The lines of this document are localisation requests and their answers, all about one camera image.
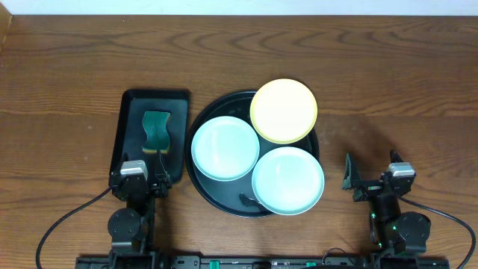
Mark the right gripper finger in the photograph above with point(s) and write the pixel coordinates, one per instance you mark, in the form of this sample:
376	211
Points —
352	178
394	156

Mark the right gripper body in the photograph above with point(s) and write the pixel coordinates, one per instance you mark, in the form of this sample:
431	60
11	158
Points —
364	189

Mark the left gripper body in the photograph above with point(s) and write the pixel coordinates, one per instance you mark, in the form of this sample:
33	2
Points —
146	185

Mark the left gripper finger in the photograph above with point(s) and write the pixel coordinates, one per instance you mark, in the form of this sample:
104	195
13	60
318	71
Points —
124	158
161	173

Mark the green yellow sponge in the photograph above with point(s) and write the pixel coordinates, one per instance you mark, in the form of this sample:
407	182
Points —
157	137

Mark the light green plate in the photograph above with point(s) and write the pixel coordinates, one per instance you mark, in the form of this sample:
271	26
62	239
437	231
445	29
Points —
288	181
225	148

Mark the yellow plate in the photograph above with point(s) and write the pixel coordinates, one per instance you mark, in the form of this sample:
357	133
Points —
283	111

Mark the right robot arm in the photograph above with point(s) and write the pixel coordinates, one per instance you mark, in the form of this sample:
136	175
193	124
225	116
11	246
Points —
401	236

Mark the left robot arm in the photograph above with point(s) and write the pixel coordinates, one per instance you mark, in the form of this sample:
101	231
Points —
132	228

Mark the black rectangular tray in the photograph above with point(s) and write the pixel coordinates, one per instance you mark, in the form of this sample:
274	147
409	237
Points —
131	136

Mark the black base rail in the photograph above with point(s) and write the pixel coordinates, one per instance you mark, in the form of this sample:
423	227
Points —
196	262

